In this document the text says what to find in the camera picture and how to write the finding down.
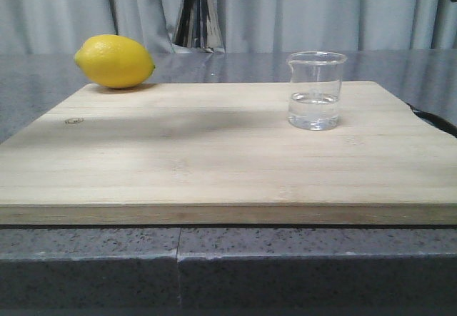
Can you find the steel double jigger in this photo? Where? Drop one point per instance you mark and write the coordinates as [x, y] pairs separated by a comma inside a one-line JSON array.
[[198, 26]]

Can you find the clear glass beaker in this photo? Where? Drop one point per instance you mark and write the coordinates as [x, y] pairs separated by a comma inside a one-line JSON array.
[[316, 79]]

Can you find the yellow lemon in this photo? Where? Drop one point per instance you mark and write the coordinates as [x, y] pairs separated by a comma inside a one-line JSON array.
[[114, 61]]

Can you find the grey curtain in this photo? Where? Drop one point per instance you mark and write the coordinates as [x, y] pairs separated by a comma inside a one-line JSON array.
[[247, 26]]

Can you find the light wooden cutting board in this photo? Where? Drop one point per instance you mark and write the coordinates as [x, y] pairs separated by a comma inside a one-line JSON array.
[[224, 153]]

